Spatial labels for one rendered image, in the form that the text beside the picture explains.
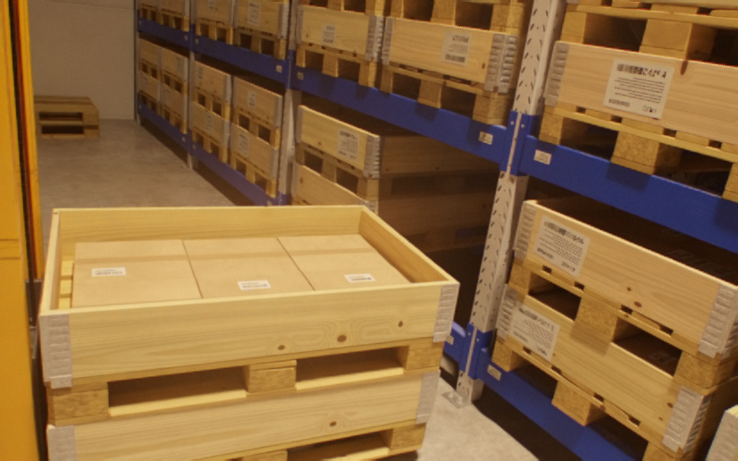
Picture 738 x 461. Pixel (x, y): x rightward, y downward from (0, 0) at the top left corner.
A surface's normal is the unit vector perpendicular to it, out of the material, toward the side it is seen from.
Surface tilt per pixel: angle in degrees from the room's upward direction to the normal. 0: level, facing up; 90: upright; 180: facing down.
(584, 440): 90
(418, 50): 90
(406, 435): 90
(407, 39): 90
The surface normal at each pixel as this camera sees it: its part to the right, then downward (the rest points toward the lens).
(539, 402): -0.82, 0.10
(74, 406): 0.42, 0.37
